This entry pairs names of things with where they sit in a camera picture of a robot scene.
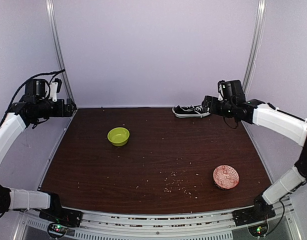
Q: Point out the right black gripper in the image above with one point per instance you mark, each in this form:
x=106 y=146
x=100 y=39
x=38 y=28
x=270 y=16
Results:
x=206 y=102

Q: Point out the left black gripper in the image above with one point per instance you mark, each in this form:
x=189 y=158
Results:
x=60 y=112

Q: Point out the black white canvas sneaker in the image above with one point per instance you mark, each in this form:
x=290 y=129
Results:
x=192 y=111

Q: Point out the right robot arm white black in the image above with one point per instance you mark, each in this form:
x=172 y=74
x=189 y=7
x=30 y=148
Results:
x=259 y=113

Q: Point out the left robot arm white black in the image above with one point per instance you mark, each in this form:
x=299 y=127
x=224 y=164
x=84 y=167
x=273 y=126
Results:
x=18 y=117

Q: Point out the green plastic bowl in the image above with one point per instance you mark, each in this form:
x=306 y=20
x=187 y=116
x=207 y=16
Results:
x=118 y=136

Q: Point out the red white patterned bowl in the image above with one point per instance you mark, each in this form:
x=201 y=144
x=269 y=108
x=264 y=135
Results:
x=225 y=177

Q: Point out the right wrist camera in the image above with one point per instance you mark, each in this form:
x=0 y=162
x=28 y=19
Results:
x=228 y=89

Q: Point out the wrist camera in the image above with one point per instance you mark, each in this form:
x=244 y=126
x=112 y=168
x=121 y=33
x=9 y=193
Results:
x=228 y=89
x=38 y=89

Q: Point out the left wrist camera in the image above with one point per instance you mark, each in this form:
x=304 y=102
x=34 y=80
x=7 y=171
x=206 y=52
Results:
x=38 y=89

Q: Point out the right aluminium frame post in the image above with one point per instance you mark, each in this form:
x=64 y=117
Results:
x=255 y=46

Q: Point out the aluminium frame post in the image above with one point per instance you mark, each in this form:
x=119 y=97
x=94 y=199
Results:
x=255 y=46
x=50 y=8

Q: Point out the left aluminium frame post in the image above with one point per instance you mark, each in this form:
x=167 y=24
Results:
x=50 y=8

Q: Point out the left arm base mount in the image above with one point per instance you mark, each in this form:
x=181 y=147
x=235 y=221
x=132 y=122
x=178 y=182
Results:
x=61 y=222

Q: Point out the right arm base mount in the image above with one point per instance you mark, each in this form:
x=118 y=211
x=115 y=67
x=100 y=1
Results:
x=253 y=217

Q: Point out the aluminium front rail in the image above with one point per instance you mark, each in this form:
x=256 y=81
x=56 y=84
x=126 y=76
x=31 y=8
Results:
x=212 y=225

